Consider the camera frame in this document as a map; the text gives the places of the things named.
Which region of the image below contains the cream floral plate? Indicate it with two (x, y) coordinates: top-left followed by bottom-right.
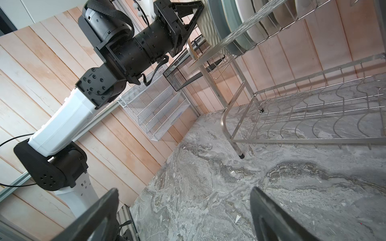
(256, 1), (297, 35)

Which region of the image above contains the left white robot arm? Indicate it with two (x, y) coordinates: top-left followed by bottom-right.
(14, 1), (204, 218)

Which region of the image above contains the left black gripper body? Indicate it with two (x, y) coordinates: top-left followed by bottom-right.
(153, 0), (189, 57)

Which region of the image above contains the stainless steel dish rack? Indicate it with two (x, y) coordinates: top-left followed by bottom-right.
(189, 1), (386, 155)

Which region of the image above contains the white mesh wall shelf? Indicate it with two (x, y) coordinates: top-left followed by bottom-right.
(118, 66), (191, 141)

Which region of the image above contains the aluminium front rail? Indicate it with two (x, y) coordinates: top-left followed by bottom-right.
(117, 204), (141, 241)

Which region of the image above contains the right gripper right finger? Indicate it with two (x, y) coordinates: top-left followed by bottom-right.
(250, 187), (318, 241)

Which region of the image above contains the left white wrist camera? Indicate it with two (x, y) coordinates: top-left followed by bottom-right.
(133, 0), (157, 24)

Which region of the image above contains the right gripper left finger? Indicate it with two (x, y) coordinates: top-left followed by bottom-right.
(53, 188), (119, 241)

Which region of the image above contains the black mesh wall basket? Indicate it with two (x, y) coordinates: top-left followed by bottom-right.
(163, 35), (226, 91)

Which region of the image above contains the light green flower plate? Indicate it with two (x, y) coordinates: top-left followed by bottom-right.
(221, 0), (256, 51)

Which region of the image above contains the grey green plain plate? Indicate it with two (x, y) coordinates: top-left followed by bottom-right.
(208, 0), (245, 56)

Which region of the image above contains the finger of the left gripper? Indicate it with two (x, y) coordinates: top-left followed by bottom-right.
(171, 1), (205, 33)

